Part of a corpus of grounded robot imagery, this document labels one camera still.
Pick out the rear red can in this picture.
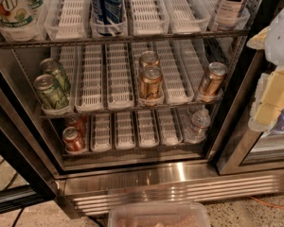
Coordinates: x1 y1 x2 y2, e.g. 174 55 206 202
64 115 86 135

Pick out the red can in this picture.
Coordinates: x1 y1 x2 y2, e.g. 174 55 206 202
64 115 86 135
62 127 85 153

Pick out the front gold can middle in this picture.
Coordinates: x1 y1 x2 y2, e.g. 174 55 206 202
139 66 163 100

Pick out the green can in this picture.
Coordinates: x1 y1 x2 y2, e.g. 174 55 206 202
33 74 69 110
40 58 71 95

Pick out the orange cable on floor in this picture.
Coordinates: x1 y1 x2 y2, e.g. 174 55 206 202
249 196 284 210

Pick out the front red can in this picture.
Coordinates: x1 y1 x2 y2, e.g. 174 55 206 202
62 127 85 153

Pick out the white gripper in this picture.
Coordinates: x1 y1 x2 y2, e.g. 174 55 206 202
246 8 284 131

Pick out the clear plastic container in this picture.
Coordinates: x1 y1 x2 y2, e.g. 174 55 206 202
108 202 211 227

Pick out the rear gold can middle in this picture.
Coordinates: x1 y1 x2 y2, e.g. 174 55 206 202
139 50 160 67

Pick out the black cable on floor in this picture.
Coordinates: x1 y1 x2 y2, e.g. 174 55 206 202
0 159 27 227

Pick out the clear water bottle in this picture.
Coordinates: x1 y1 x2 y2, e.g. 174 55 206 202
186 108 211 144

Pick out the stainless steel fridge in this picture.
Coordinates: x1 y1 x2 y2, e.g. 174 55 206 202
0 0 284 218

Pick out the rear green can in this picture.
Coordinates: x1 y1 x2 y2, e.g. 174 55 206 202
40 58 71 95

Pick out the front green can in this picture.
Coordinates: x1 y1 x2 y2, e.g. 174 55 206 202
33 74 69 110

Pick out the gold can right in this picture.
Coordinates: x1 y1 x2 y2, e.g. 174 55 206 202
198 62 228 96

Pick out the blue Pepsi plastic bottle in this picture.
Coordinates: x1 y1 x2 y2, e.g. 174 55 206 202
91 0 125 36

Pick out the front 7UP bottle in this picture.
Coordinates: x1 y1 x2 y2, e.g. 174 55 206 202
0 0 37 42

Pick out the gold can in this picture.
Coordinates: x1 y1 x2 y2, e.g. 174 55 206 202
198 62 228 96
139 66 163 100
139 50 160 67

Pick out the white tea bottle dark label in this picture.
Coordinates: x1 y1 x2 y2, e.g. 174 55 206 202
215 0 247 31

